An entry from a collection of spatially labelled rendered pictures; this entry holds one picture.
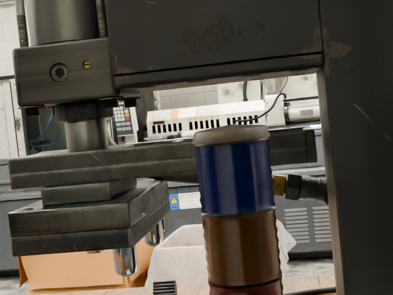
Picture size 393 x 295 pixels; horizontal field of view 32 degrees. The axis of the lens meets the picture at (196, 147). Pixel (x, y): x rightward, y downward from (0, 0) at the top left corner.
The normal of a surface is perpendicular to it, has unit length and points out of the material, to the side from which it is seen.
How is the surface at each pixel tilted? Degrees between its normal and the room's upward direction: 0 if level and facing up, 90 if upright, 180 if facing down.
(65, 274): 86
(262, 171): 76
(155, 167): 90
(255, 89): 90
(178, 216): 90
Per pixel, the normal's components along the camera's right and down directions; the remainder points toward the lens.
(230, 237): -0.33, -0.16
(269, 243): 0.62, -0.27
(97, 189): -0.13, 0.07
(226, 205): -0.29, 0.32
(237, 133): 0.07, -0.27
